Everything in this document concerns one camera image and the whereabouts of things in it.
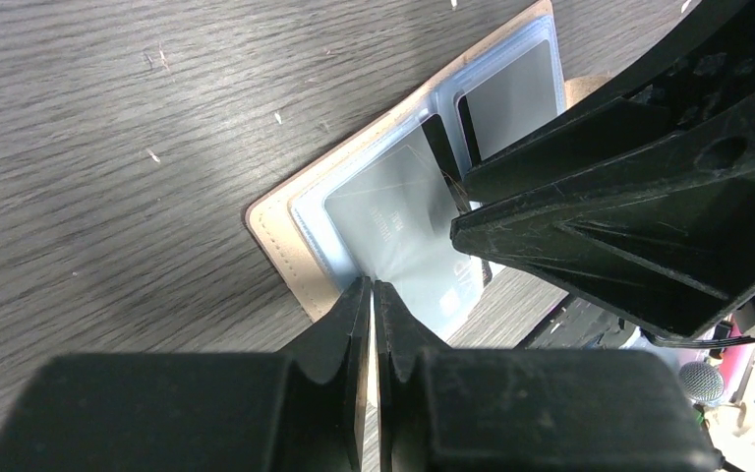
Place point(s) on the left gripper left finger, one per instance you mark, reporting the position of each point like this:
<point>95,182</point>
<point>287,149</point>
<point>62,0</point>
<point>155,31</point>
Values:
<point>300,408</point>

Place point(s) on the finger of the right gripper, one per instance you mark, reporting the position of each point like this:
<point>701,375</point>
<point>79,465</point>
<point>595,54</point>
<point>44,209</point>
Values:
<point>641,197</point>

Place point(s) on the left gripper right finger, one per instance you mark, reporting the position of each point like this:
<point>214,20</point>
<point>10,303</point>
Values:
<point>452,409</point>

